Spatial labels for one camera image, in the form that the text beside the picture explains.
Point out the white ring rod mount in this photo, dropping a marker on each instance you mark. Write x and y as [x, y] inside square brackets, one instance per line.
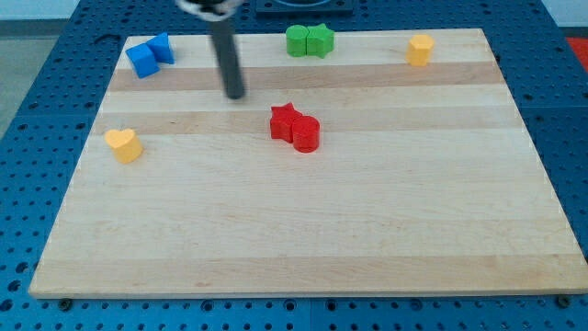
[210, 10]

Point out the light wooden board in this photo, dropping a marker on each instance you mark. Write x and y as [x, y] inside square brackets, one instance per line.
[425, 183]

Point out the blue triangle block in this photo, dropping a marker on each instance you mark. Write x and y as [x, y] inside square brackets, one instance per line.
[161, 48]

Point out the blue cube block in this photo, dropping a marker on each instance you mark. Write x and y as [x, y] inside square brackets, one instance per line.
[143, 60]

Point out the yellow hexagon block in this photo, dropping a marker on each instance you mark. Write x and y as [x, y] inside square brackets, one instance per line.
[419, 51]

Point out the green cylinder block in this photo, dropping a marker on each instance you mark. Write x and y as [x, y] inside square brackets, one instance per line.
[296, 40]

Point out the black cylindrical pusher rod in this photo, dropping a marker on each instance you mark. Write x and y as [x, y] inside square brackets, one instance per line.
[222, 35]

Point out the green star block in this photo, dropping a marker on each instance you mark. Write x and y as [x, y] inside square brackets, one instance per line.
[320, 40]

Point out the red star block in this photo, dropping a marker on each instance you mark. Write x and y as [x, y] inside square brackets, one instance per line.
[281, 122]

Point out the red cylinder block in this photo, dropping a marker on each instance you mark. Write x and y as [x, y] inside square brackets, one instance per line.
[306, 134]

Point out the yellow heart block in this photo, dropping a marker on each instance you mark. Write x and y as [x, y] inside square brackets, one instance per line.
[125, 145]

